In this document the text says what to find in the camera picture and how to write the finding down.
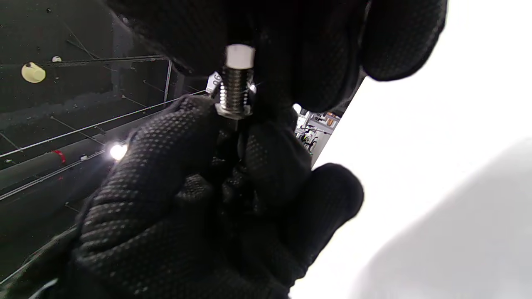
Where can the person's right hand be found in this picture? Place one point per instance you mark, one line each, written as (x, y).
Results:
(316, 45)

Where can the person's left hand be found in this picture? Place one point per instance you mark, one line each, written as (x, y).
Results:
(166, 199)

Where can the silver hex nut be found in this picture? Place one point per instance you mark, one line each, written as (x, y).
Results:
(240, 56)

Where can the silver threaded screw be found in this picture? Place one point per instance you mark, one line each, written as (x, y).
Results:
(235, 89)

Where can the small bright ceiling spotlight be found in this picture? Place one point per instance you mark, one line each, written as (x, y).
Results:
(118, 151)

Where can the white sign plate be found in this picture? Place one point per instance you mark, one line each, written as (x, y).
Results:
(214, 82)

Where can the dark ceiling pipe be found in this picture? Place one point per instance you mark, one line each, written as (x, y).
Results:
(41, 164)

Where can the yellow round ceiling fixture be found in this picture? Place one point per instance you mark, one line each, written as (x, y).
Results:
(33, 72)

